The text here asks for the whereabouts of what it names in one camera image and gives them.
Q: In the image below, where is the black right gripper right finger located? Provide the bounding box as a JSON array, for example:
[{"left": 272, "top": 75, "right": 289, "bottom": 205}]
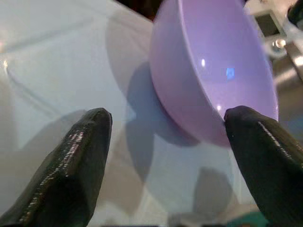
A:
[{"left": 223, "top": 105, "right": 303, "bottom": 227}]

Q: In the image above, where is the purple plastic bowl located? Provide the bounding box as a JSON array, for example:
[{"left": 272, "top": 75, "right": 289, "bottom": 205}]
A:
[{"left": 148, "top": 0, "right": 280, "bottom": 148}]

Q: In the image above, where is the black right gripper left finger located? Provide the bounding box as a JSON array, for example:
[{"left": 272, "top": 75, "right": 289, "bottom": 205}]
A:
[{"left": 0, "top": 107, "right": 113, "bottom": 227}]

